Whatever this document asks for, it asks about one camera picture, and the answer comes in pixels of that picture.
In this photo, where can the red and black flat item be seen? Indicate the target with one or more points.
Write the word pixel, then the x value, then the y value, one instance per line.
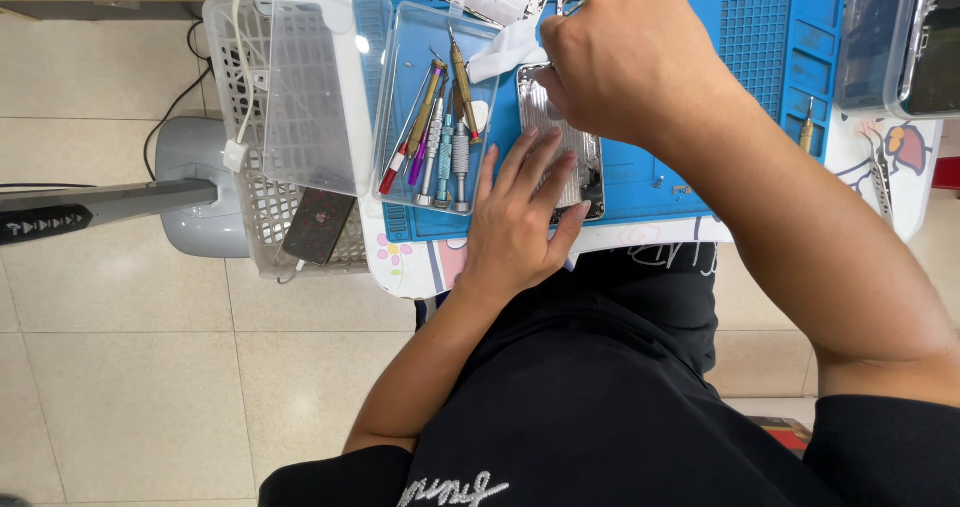
pixel 784 433

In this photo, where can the person's black clothing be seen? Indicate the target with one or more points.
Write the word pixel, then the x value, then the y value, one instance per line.
pixel 600 387

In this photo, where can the person's right hand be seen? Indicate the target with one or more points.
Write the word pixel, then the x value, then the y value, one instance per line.
pixel 630 64

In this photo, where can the small gold bracket part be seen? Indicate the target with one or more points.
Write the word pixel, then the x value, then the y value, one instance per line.
pixel 682 189

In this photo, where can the person's right fingers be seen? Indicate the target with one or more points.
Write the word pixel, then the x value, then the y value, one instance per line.
pixel 551 87

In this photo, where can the long silver screwdriver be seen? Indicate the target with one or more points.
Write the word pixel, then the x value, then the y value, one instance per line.
pixel 433 147

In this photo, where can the blue silicone repair mat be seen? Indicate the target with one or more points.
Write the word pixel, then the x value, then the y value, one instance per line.
pixel 750 57

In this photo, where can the small gold screwdriver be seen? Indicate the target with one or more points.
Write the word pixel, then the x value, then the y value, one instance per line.
pixel 807 132

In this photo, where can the clear plastic tray lid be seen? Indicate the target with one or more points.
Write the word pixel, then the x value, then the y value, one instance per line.
pixel 322 94

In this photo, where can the white plastic pick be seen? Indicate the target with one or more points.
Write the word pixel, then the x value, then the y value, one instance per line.
pixel 478 115

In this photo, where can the long gold screwdriver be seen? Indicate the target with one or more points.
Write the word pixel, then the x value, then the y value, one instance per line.
pixel 465 91

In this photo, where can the red object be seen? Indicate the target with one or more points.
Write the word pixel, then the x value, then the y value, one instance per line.
pixel 947 174

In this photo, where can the gold screwdriver with purple band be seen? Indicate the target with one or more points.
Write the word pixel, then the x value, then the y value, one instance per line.
pixel 427 102

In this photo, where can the teal screwdriver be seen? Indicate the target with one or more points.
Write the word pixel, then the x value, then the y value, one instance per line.
pixel 445 162

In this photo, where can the white plastic mesh basket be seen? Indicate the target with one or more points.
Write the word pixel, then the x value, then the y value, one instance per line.
pixel 255 214

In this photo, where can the silver phone back housing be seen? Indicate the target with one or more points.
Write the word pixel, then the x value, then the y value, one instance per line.
pixel 585 162

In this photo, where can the silver framed black phone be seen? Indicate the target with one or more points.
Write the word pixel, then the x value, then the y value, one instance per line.
pixel 937 49

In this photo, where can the short silver screwdriver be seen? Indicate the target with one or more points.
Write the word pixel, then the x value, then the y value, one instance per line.
pixel 460 166

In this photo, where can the grey appliance base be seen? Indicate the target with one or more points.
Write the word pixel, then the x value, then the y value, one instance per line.
pixel 195 154

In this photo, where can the black phone with red print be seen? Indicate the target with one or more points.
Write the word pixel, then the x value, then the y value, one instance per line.
pixel 319 226

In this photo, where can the clear plastic tool tray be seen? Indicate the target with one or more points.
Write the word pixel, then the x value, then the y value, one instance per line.
pixel 409 49

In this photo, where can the clear plastic storage box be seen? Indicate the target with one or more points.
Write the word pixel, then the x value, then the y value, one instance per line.
pixel 862 42

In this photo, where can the silver tweezers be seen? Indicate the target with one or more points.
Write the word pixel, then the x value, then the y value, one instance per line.
pixel 882 181

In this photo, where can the person's left hand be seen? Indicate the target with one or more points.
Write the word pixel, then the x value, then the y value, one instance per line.
pixel 510 229

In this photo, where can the white tissue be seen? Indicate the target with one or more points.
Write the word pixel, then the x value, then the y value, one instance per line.
pixel 506 49

